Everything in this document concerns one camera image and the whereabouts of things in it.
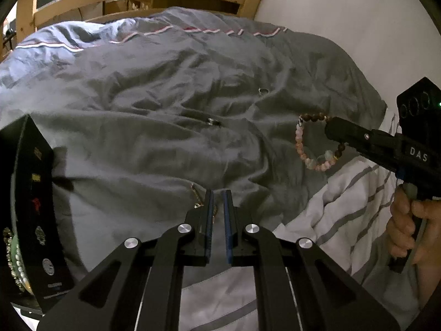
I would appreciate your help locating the person's right hand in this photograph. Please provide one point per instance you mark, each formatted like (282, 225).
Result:
(399, 224)

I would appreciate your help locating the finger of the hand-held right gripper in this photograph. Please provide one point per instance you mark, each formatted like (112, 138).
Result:
(348, 133)

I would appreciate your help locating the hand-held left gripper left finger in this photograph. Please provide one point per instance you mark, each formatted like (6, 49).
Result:
(209, 220)

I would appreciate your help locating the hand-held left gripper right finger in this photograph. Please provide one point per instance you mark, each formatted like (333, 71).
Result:
(227, 224)

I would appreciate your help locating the person's right forearm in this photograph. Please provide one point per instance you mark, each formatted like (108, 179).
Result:
(430, 269)

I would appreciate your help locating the grey and white striped duvet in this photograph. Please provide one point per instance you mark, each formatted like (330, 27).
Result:
(172, 93)

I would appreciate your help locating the black jewelry box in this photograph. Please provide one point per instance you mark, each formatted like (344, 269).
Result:
(38, 213)

